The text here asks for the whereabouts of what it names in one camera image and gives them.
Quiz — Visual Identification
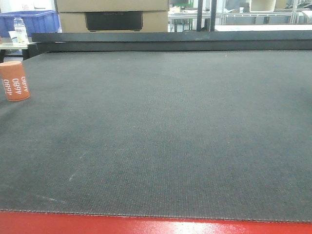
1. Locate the orange cylindrical capacitor 4680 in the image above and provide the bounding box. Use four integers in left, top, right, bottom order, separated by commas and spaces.
0, 61, 30, 102

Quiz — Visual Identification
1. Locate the beige bin on rack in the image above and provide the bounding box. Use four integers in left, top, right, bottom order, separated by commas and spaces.
250, 0, 276, 12

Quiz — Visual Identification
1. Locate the dark grey table mat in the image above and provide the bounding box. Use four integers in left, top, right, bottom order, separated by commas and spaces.
0, 51, 312, 222

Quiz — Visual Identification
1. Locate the large cardboard box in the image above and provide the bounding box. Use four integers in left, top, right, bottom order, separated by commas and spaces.
55, 0, 169, 33

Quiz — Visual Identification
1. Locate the blue plastic crate background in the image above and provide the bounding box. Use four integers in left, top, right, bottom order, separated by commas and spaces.
0, 10, 60, 38

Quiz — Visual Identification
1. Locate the black raised table tray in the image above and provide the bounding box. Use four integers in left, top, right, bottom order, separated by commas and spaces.
28, 30, 312, 57

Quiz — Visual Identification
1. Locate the clear plastic water bottle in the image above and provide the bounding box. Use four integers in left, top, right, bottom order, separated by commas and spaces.
14, 17, 28, 44

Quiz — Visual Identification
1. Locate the white paper cup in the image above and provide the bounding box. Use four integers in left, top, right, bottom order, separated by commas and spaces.
9, 31, 19, 44

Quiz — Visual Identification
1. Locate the black vertical rack post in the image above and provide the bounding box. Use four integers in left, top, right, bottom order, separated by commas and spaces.
209, 0, 217, 32

